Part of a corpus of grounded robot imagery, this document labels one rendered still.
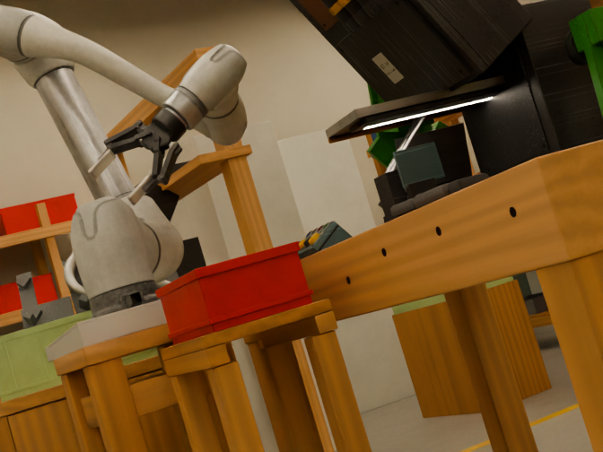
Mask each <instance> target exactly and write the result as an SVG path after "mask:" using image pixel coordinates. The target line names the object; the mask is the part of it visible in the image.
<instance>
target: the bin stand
mask: <svg viewBox="0 0 603 452"><path fill-rule="evenodd" d="M336 329H338V327H337V323H336V319H335V315H334V312H333V311H332V306H331V303H330V300H329V299H325V300H320V301H317V302H313V303H311V304H308V305H304V306H301V307H298V308H295V309H290V310H286V311H284V312H281V313H277V314H274V315H272V316H268V317H263V318H260V319H257V320H254V321H250V322H248V323H245V324H241V325H238V326H233V327H230V328H227V329H224V330H221V331H218V332H214V333H211V334H209V335H203V336H200V337H198V338H195V339H192V340H189V341H186V342H183V343H178V344H175V345H172V346H170V347H167V348H164V349H161V350H160V352H161V355H162V359H163V364H164V367H165V370H166V373H167V376H168V377H171V380H172V384H173V386H174V390H175V393H176V397H177V399H178V403H179V409H180V411H181V414H182V418H183V421H184V424H185V427H186V431H187V434H188V439H189V443H190V446H191V448H192V452H223V451H222V447H221V444H220V441H219V438H218V435H217V431H216V428H215V425H214V420H213V416H212V414H211V410H210V407H209V403H208V401H207V398H206V394H205V389H204V386H203V382H202V379H201V377H200V373H199V371H200V370H204V369H206V372H207V375H208V378H209V381H210V385H211V388H212V390H213V394H214V400H215V402H216V406H217V409H218V412H219V415H220V418H221V422H222V425H223V430H224V433H225V437H226V439H227V443H228V446H229V449H230V452H265V450H264V448H263V445H262V441H261V438H260V435H259V432H258V426H257V424H256V420H255V417H254V414H253V411H252V408H251V404H250V401H249V396H248V393H247V389H246V387H245V384H244V380H243V377H242V374H241V371H240V365H239V363H238V362H237V361H231V360H230V357H229V353H228V351H227V347H226V344H225V343H228V342H231V341H234V340H237V339H240V338H243V337H246V336H249V335H254V334H257V333H260V336H261V340H262V343H263V345H264V347H265V348H262V349H259V353H260V357H261V360H262V362H263V366H264V369H265V373H266V375H267V381H268V384H269V386H270V390H271V393H272V397H273V399H274V402H275V408H276V410H277V414H278V417H279V421H280V423H281V426H282V430H283V433H284V438H285V441H286V445H287V447H288V450H289V452H319V449H318V446H317V443H316V440H315V437H314V434H313V430H312V427H311V425H310V419H309V416H308V413H307V410H306V407H305V403H304V401H303V398H302V392H301V389H300V386H299V383H298V379H297V377H296V374H295V370H294V367H293V362H292V359H291V356H290V353H289V350H288V347H287V342H291V341H294V340H298V339H302V338H305V339H304V342H305V345H306V349H307V352H308V355H309V358H310V364H311V367H312V369H313V373H314V376H315V379H316V382H317V385H318V388H319V393H320V396H321V400H322V403H323V405H324V409H325V412H326V415H327V418H328V423H329V427H330V429H331V432H332V436H333V439H334V441H335V445H336V450H337V452H371V447H370V443H369V440H368V438H367V434H366V431H365V428H364V426H363V420H362V417H361V414H360V411H359V408H358V404H357V402H356V399H355V395H354V391H353V388H352V384H351V381H350V378H349V375H348V372H347V369H346V365H345V361H344V357H343V354H342V352H341V349H340V345H339V342H338V340H337V336H336V331H335V330H336ZM306 337H307V338H306Z"/></svg>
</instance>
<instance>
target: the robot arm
mask: <svg viewBox="0 0 603 452"><path fill-rule="evenodd" d="M0 57H3V58H5V59H7V60H9V61H10V63H11V64H12V66H13V67H14V68H15V69H16V70H17V71H18V72H19V74H20V75H21V76H22V77H23V79H24V80H25V81H26V82H27V84H28V85H29V86H31V87H32V88H34V89H36V90H38V92H39V95H40V97H41V98H42V100H43V102H44V104H45V106H46V108H47V109H48V112H49V114H50V116H51V117H52V119H53V121H54V123H55V125H56V127H57V129H58V131H59V133H60V134H61V136H62V138H63V140H64V142H65V144H66V146H67V148H68V150H69V152H70V153H71V155H72V157H73V159H74V162H75V164H76V165H77V167H78V169H79V170H80V172H81V174H82V176H83V179H84V181H85V183H86V184H87V186H88V188H89V189H90V191H91V193H92V196H93V198H94V200H93V201H91V202H89V203H86V204H83V205H81V206H79V207H78V208H77V209H76V212H75V214H74V215H73V219H72V224H71V243H72V248H73V251H74V259H75V262H76V265H77V268H78V272H79V275H80V277H81V280H82V283H83V287H84V289H85V291H86V293H87V296H88V299H89V302H90V306H91V311H92V318H95V317H100V316H104V315H108V314H110V313H114V312H117V311H120V310H124V309H130V308H132V307H136V306H140V305H143V304H146V303H149V302H153V301H157V300H160V299H157V296H156V293H155V291H156V290H158V288H157V286H156V283H159V282H161V281H163V280H165V279H166V278H168V277H169V276H170V275H172V274H173V273H175V271H176V270H177V269H178V268H179V265H180V263H181V261H182V259H183V256H184V244H183V240H182V237H181V236H180V234H179V231H178V230H177V229H176V228H175V227H174V226H173V225H171V223H170V221H169V220H168V219H167V218H166V216H165V215H164V214H163V213H162V211H161V210H160V208H159V207H158V205H157V204H156V203H155V202H154V200H153V199H152V198H151V197H149V196H145V194H148V193H150V191H151V190H152V189H153V188H154V187H155V186H156V185H157V184H160V183H161V184H163V185H167V184H168V183H169V180H170V176H171V173H172V171H173V168H174V165H175V163H176V160H177V158H178V156H179V154H180V153H181V152H182V148H181V146H180V145H179V143H178V140H179V139H180V138H181V137H182V136H183V135H184V134H185V133H186V132H187V130H193V129H195V130H197V131H198V132H199V133H201V134H203V135H204V136H206V137H207V138H210V139H211V140H212V141H213V142H215V143H218V144H220V145H233V144H235V143H237V142H238V141H239V140H240V139H241V138H242V137H243V135H244V132H245V130H246V128H247V124H248V120H247V113H246V109H245V106H244V103H243V101H242V99H241V96H240V95H239V93H238V89H239V83H240V81H241V80H242V78H243V75H244V74H245V70H246V67H247V62H246V60H245V59H244V57H243V56H242V55H241V53H240V52H239V51H238V50H237V49H236V48H234V47H232V46H229V45H226V44H220V45H217V46H216V47H214V48H212V49H210V50H209V51H207V52H206V53H205V54H203V55H202V56H201V57H200V58H199V59H198V60H197V61H196V62H195V63H194V64H193V65H192V66H191V67H190V68H189V70H188V71H187V72H186V74H185V75H184V77H183V79H182V81H181V83H180V84H179V86H178V87H177V88H175V89H173V88H171V87H170V86H167V85H166V84H164V83H161V82H159V81H158V80H156V79H155V78H153V77H151V75H149V74H147V73H145V72H144V71H142V70H140V69H139V68H137V67H135V66H134V65H132V64H130V63H128V62H127V61H126V60H125V59H123V58H121V57H120V56H117V55H116V54H114V53H113V52H111V51H109V50H108V49H106V48H104V47H103V46H101V45H99V44H97V43H95V42H93V41H91V40H89V39H87V38H85V37H82V36H80V35H78V34H75V33H73V32H71V31H69V30H65V29H63V28H62V27H61V26H60V25H59V24H57V23H56V22H54V21H52V20H50V19H49V18H48V17H46V16H44V15H42V14H39V13H35V12H33V11H27V10H24V9H22V8H17V7H12V6H5V5H0ZM74 63H77V64H80V65H83V66H85V67H87V68H90V69H91V70H93V71H94V72H96V73H98V74H101V75H103V76H104V77H106V78H108V79H110V80H111V81H112V82H114V83H117V84H119V85H120V86H122V87H124V88H126V89H128V90H130V91H131V92H133V93H135V94H137V95H138V96H140V97H142V98H144V99H146V100H148V101H150V102H151V103H153V104H155V105H157V106H159V107H161V108H162V109H161V110H160V111H159V112H158V113H157V114H156V115H155V116H154V117H153V120H152V123H151V124H150V125H149V126H146V125H145V124H144V123H143V122H142V120H138V121H136V122H135V123H134V124H133V125H132V126H131V127H129V128H127V129H125V130H123V131H121V132H119V133H117V134H115V135H113V136H112V137H110V138H108V137H107V135H106V134H105V132H104V130H103V128H102V126H101V123H100V121H99V120H98V118H97V117H96V115H95V113H94V111H93V109H92V106H91V105H90V103H89V101H88V100H87V98H86V96H85V94H84V92H83V90H82V88H81V86H80V84H79V82H78V81H77V79H76V78H75V76H74ZM141 139H142V141H141ZM174 142H175V143H174ZM138 147H140V148H143V147H144V148H145V149H147V150H150V151H151V152H152V153H153V170H152V175H151V174H150V175H149V174H148V175H147V176H146V177H145V178H144V179H143V181H142V182H141V183H140V184H139V185H138V186H137V187H136V188H134V186H133V184H132V182H131V180H130V178H129V176H128V175H127V173H126V171H125V169H124V167H123V165H122V163H121V161H120V160H119V158H118V156H117V154H118V153H122V152H126V151H129V150H132V149H135V148H138ZM167 149H169V151H168V153H167V156H166V159H165V162H164V163H163V159H164V155H165V150H167ZM162 163H163V166H162Z"/></svg>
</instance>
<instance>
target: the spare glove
mask: <svg viewBox="0 0 603 452"><path fill-rule="evenodd" d="M487 178H489V176H488V175H487V174H485V173H481V174H477V175H474V176H470V177H466V178H460V179H456V180H454V181H452V182H450V183H447V184H443V185H440V186H437V187H435V188H432V189H430V190H427V191H425V192H423V193H421V194H419V195H417V196H415V197H414V198H411V199H408V200H406V201H404V202H402V203H399V204H395V205H393V206H392V207H391V208H390V212H391V214H392V216H395V217H398V216H400V215H404V214H406V213H410V212H412V211H414V210H416V209H418V208H420V207H422V206H425V205H427V204H430V203H432V202H434V201H437V200H439V199H441V198H443V197H445V196H448V195H451V194H453V193H455V192H458V191H460V190H461V189H464V188H466V187H469V186H472V185H474V184H475V183H478V182H480V181H482V180H485V179H487Z"/></svg>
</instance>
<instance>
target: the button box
mask: <svg viewBox="0 0 603 452"><path fill-rule="evenodd" d="M324 226H325V225H324V224H323V227H324ZM323 227H322V228H321V229H320V230H319V231H318V232H317V230H318V229H317V228H316V229H317V230H316V231H315V232H314V233H316V232H317V233H318V234H319V237H318V238H317V239H316V240H315V242H314V243H312V244H309V245H308V246H306V247H305V246H303V247H302V248H301V250H299V251H298V255H299V258H300V260H301V259H303V258H305V257H306V256H310V255H312V254H315V253H317V252H319V251H321V250H323V249H325V248H329V247H331V246H333V245H335V244H337V243H339V242H342V241H344V240H346V239H350V238H351V237H352V236H351V235H350V234H349V233H348V232H347V231H345V230H344V229H343V228H342V227H341V226H339V224H337V223H336V222H335V221H332V222H329V224H328V226H327V227H326V228H325V229H324V230H323ZM312 232H313V230H312V231H311V233H312ZM311 233H310V235H309V236H312V235H313V234H314V233H313V234H312V235H311ZM309 236H308V237H309ZM308 237H307V238H308ZM305 239H306V238H305Z"/></svg>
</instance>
